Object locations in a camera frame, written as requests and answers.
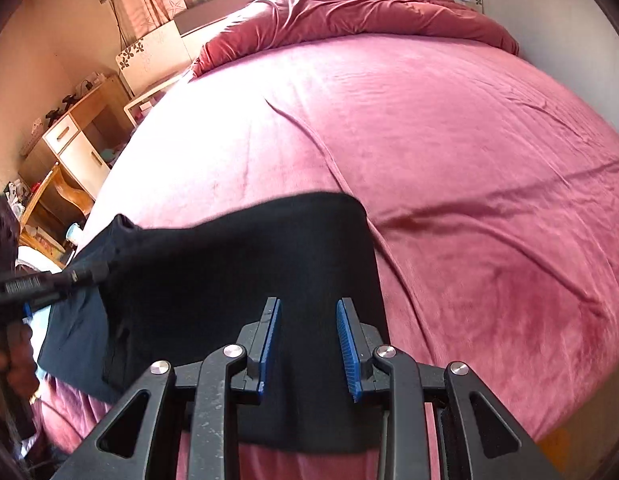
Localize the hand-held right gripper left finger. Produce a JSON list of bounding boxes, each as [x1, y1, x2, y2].
[[50, 296, 282, 480]]

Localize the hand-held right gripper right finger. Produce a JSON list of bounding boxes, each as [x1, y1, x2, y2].
[[336, 297, 565, 480]]

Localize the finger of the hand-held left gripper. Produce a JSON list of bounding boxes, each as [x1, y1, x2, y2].
[[50, 259, 113, 288]]

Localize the black embroidered pants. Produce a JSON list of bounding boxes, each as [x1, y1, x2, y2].
[[37, 192, 390, 456]]

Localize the person's left hand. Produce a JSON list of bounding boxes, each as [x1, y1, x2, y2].
[[0, 324, 41, 403]]

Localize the wooden side table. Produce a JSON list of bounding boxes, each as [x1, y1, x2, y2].
[[20, 162, 95, 261]]

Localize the wooden desk with white drawer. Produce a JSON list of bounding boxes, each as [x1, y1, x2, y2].
[[18, 74, 135, 201]]

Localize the white nightstand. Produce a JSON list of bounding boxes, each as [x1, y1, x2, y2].
[[124, 77, 185, 128]]

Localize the bed with pink sheet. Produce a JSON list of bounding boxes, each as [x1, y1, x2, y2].
[[32, 30, 619, 480]]

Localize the grey and white headboard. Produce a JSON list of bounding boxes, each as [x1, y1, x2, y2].
[[174, 0, 437, 52]]

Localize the red velvet duvet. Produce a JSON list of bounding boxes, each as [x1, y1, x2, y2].
[[192, 0, 520, 78]]

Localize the black power cable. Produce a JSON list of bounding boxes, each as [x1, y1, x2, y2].
[[104, 0, 128, 46]]

